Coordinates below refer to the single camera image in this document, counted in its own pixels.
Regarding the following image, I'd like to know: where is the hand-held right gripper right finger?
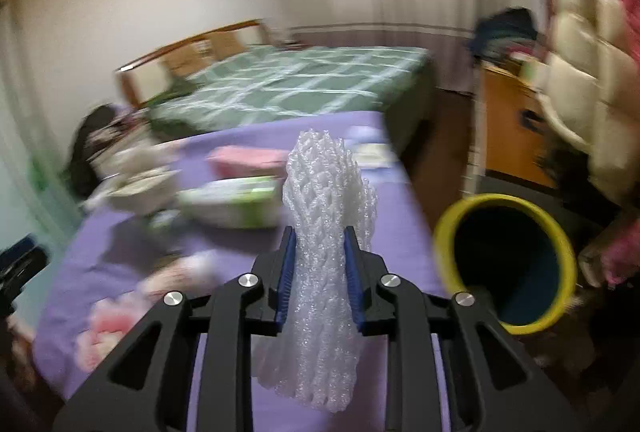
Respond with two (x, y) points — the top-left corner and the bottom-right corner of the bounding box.
(344, 226), (581, 432)

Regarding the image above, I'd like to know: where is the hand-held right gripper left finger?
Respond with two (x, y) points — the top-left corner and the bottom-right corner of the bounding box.
(52, 226), (296, 432)

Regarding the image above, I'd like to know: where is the white foam fruit net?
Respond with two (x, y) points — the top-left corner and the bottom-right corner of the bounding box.
(252, 128), (378, 410)

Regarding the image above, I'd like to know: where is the yellow rimmed trash bin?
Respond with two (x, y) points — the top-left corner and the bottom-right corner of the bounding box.
(432, 193), (578, 336)

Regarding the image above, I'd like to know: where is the purple floral tablecloth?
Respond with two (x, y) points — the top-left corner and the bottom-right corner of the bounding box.
(32, 111), (451, 432)

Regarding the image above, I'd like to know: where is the green white packet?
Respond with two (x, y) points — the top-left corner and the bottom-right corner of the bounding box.
(177, 177), (283, 229)

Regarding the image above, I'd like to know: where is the pink packet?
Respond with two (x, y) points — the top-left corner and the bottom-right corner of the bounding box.
(207, 145), (291, 180)

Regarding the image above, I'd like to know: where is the green plaid bed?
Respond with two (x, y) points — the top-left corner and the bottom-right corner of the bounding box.
(150, 45), (436, 153)

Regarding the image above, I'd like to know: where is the orange wooden desk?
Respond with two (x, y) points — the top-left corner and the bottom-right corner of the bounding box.
(475, 62), (566, 188)

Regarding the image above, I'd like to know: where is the wooden bed headboard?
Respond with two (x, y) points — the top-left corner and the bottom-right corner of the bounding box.
(116, 18), (273, 110)

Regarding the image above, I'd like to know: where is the pink floral cloth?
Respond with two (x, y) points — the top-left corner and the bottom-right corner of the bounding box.
(580, 207), (640, 288)

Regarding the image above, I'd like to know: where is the pile of dark clothes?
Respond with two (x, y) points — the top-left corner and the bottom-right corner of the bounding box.
(470, 7), (548, 63)

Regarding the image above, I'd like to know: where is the cream tufted padded chair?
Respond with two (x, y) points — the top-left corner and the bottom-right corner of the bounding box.
(532, 0), (640, 208)

